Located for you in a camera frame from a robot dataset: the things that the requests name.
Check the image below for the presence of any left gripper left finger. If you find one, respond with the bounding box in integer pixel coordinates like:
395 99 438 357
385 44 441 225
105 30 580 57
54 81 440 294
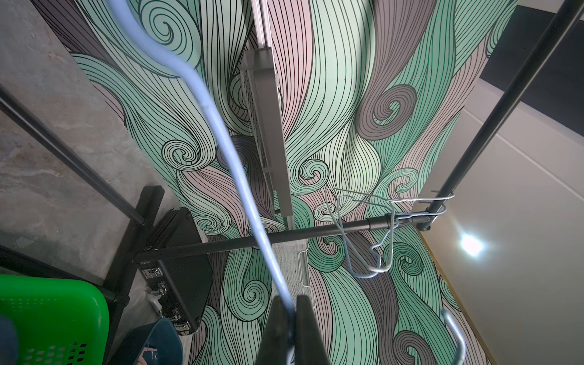
255 296 292 365

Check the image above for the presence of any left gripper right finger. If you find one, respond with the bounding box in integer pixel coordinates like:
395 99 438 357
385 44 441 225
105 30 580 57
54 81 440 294
295 295 330 365

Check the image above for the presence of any pink clothespin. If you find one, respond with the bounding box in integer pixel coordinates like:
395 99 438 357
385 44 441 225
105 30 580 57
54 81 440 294
137 347 159 365

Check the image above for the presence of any light blue wire hanger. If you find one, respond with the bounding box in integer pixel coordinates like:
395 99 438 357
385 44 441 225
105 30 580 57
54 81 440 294
327 194 401 279

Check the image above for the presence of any white wire hanger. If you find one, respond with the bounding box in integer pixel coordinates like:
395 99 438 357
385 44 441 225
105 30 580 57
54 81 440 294
368 194 455 276

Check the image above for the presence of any black case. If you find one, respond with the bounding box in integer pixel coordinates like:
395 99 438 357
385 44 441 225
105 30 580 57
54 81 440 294
138 208 213 335

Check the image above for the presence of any dark teal plastic bin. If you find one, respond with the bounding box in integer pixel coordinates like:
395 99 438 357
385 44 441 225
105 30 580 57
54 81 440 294
107 318 183 364

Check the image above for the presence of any black clothes rack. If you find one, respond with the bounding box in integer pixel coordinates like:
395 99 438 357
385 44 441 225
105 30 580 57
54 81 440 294
0 0 584 361

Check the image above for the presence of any green plastic basket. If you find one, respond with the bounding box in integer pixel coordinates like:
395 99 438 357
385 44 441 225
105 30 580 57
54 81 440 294
1 275 110 364

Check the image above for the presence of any clear mesh wall holder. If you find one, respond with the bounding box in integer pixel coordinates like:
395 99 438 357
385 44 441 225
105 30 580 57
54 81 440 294
272 240 313 300

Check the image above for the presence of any black wall cable tray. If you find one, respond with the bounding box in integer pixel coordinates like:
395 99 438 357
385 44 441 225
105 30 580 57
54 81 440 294
240 47 294 217

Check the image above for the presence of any aluminium wall rail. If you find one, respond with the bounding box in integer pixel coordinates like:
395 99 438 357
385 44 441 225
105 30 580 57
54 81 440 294
252 1 295 230

